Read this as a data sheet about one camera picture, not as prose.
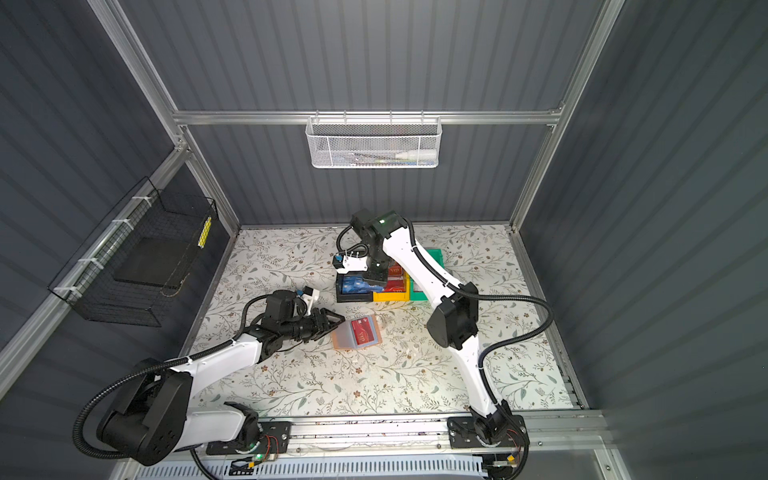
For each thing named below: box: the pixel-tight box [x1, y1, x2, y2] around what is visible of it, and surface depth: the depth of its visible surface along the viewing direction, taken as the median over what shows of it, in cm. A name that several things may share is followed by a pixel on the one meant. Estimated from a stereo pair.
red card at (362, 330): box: [351, 317, 375, 345], surface depth 93 cm
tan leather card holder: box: [332, 314, 383, 350], surface depth 91 cm
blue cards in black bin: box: [342, 275, 379, 294], surface depth 102 cm
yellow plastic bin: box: [373, 271, 411, 302], surface depth 98 cm
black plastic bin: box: [336, 271, 373, 303], surface depth 98 cm
